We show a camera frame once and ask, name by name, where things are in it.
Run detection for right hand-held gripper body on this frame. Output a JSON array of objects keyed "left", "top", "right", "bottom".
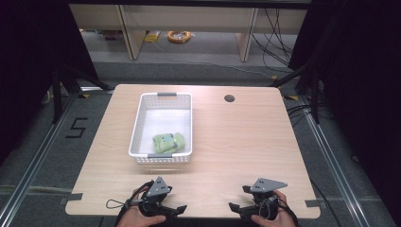
[{"left": 241, "top": 177, "right": 288, "bottom": 221}]

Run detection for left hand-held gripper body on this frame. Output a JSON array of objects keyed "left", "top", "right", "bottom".
[{"left": 137, "top": 176, "right": 174, "bottom": 219}]

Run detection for white plastic basket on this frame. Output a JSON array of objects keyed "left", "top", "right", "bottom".
[{"left": 128, "top": 92, "right": 193, "bottom": 166}]

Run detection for person's left hand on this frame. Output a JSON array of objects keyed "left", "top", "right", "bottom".
[{"left": 115, "top": 186, "right": 167, "bottom": 227}]

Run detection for person's right hand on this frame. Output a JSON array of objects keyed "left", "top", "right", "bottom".
[{"left": 251, "top": 188, "right": 297, "bottom": 227}]

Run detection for black metal stand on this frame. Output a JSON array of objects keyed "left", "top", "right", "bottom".
[
  {"left": 51, "top": 63, "right": 113, "bottom": 125},
  {"left": 270, "top": 61, "right": 322, "bottom": 125}
]

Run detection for black curtain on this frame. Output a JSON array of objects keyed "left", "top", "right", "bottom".
[
  {"left": 0, "top": 0, "right": 99, "bottom": 165},
  {"left": 288, "top": 0, "right": 401, "bottom": 218}
]

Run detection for yellow bag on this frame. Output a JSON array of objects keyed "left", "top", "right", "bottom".
[{"left": 144, "top": 30, "right": 162, "bottom": 44}]

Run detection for beige wooden shelf unit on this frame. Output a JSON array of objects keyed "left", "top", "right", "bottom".
[{"left": 68, "top": 3, "right": 308, "bottom": 63}]

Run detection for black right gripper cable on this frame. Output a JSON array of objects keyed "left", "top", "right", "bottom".
[{"left": 258, "top": 194, "right": 300, "bottom": 227}]

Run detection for aluminium floor rail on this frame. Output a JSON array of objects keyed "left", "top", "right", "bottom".
[
  {"left": 0, "top": 94, "right": 80, "bottom": 227},
  {"left": 298, "top": 94, "right": 374, "bottom": 227}
]

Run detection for black floor cables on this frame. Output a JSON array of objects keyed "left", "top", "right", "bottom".
[{"left": 286, "top": 103, "right": 329, "bottom": 129}]

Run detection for thin white floor cable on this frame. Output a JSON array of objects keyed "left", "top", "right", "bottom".
[{"left": 150, "top": 41, "right": 276, "bottom": 79}]

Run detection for bundle of black cables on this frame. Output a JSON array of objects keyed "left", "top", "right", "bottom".
[{"left": 251, "top": 8, "right": 299, "bottom": 73}]

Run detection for orange cable coil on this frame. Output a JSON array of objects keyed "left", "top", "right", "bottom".
[{"left": 166, "top": 29, "right": 193, "bottom": 44}]

